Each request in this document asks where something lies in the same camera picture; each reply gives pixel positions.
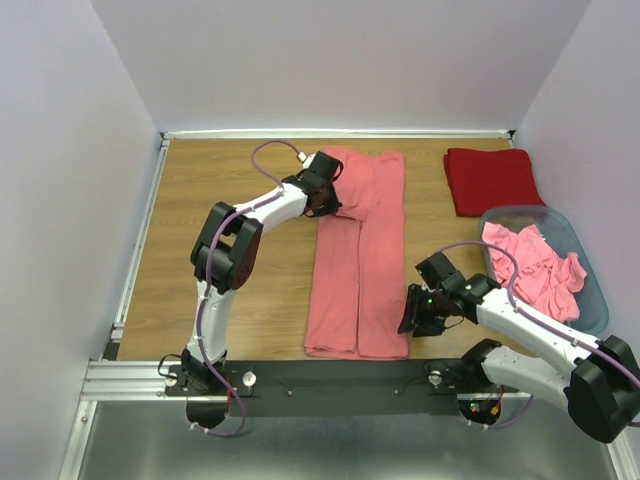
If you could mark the aluminium back rail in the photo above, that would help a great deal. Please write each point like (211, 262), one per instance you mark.
(302, 133)

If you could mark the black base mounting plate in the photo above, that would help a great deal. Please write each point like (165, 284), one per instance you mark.
(256, 389)

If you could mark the aluminium rail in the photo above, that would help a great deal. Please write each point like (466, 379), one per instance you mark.
(302, 133)
(128, 428)

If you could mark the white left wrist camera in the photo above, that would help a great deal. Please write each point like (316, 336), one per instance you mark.
(305, 159)

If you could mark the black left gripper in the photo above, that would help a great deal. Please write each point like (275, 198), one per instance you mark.
(331, 207)

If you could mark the aluminium front rail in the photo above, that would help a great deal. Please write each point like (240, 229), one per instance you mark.
(128, 428)

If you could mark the blue plastic basket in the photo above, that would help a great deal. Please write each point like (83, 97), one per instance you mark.
(559, 234)

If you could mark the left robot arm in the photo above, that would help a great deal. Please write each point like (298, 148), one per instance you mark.
(224, 256)

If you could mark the folded red t-shirt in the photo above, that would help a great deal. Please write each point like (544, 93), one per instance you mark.
(482, 180)

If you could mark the salmon pink t-shirt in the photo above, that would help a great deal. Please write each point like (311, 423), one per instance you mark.
(358, 294)

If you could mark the light pink t-shirt in basket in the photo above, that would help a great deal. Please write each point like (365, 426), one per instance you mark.
(546, 281)

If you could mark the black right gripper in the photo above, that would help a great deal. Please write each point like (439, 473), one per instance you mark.
(412, 313)

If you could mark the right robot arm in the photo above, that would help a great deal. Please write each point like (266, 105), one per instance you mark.
(596, 381)

